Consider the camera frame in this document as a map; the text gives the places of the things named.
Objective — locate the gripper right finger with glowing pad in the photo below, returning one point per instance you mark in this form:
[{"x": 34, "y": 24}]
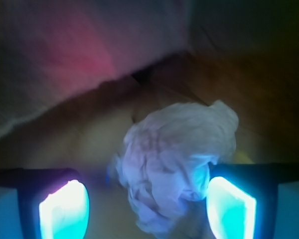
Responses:
[{"x": 254, "y": 201}]

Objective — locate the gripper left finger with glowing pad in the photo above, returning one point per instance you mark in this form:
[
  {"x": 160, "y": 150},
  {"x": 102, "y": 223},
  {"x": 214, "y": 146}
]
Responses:
[{"x": 43, "y": 204}]

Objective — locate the white paper ball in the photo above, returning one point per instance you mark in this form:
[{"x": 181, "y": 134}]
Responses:
[{"x": 164, "y": 160}]

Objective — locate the brown paper bag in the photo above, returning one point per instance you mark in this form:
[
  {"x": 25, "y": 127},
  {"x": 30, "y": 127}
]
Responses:
[{"x": 85, "y": 132}]

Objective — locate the yellow towel cloth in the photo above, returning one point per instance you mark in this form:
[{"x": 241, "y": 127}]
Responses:
[{"x": 53, "y": 50}]

